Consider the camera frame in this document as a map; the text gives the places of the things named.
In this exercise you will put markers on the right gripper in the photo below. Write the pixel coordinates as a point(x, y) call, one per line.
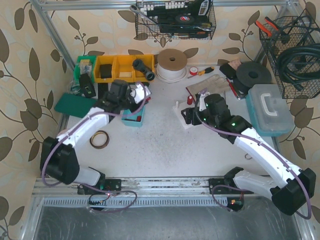
point(188, 115)

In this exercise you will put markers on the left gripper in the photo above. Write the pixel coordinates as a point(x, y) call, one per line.
point(136, 106)

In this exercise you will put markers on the white peg base plate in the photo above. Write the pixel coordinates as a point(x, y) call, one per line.
point(177, 108)

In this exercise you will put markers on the blue plastic tray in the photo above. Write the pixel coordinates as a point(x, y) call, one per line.
point(131, 121)

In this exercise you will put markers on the brown tape roll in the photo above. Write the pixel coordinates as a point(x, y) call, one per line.
point(99, 140)

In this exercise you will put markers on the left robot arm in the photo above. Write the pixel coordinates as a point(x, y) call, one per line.
point(58, 155)

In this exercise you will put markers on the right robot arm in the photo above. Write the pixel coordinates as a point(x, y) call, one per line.
point(289, 187)

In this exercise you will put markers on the yellow storage bin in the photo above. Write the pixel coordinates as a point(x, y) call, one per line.
point(122, 67)

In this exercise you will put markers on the dark grey pipe fitting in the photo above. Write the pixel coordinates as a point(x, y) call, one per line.
point(139, 66)

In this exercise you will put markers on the black rectangular block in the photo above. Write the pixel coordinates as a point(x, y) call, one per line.
point(102, 88)

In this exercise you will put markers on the beige work glove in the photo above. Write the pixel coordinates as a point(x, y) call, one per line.
point(214, 85)

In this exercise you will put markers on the black box in bin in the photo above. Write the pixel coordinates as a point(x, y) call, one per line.
point(105, 71)

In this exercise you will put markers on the red white tape roll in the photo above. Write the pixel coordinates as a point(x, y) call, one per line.
point(193, 71)

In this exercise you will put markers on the yellow black screwdriver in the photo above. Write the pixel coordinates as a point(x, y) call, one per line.
point(203, 72)

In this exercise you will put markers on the black green meter device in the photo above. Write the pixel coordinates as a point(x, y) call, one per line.
point(86, 86)

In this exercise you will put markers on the green storage bin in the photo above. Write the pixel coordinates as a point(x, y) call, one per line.
point(84, 65)

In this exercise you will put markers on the green cutting mat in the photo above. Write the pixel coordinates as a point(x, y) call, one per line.
point(73, 105)

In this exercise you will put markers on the black disc spool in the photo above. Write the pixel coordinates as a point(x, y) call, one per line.
point(249, 74)

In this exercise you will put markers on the blue clear toolbox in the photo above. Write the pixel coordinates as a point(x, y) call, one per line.
point(268, 111)

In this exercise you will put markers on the silver wrench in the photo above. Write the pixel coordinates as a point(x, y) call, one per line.
point(136, 10)

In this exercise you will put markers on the black tape roll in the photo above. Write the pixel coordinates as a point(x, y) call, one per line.
point(184, 19)

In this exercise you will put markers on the white cable spool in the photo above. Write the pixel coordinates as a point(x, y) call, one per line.
point(171, 66)

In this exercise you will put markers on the top wire basket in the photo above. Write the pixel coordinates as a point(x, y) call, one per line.
point(164, 21)

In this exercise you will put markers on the wire basket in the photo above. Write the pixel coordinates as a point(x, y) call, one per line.
point(164, 21)
point(294, 56)

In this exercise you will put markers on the right wire basket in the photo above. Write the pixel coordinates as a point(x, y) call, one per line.
point(294, 56)

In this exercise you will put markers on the orange handled pliers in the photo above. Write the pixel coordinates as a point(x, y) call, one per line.
point(269, 23)

